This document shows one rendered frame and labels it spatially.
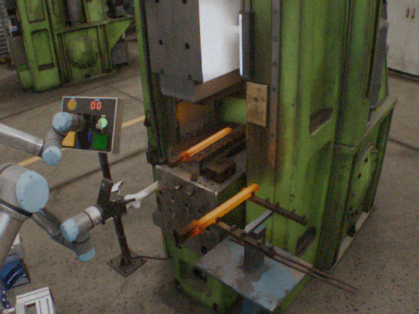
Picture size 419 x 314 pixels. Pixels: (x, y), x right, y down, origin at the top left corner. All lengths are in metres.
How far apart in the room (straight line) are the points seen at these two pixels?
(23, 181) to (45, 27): 5.27
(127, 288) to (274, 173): 1.30
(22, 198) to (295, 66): 1.02
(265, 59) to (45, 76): 5.29
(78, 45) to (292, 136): 5.22
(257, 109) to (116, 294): 1.51
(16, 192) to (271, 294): 0.97
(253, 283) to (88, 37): 5.47
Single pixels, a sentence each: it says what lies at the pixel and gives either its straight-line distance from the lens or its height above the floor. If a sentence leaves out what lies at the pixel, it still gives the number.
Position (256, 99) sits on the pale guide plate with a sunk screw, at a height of 1.29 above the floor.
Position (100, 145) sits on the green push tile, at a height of 0.99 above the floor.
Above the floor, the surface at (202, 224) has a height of 0.97.
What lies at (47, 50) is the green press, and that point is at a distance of 6.43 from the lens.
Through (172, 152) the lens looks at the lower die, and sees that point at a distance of 1.79.
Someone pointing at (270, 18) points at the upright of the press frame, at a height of 1.62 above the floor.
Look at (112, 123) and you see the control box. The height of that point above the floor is 1.09.
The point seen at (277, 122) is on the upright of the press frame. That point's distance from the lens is 1.52.
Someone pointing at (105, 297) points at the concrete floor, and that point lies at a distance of 2.48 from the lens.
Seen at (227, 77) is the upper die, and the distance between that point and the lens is 1.69.
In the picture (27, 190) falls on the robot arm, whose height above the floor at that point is 1.27.
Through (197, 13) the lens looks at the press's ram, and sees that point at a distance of 1.44.
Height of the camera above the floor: 1.84
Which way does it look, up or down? 30 degrees down
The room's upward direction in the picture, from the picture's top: 3 degrees counter-clockwise
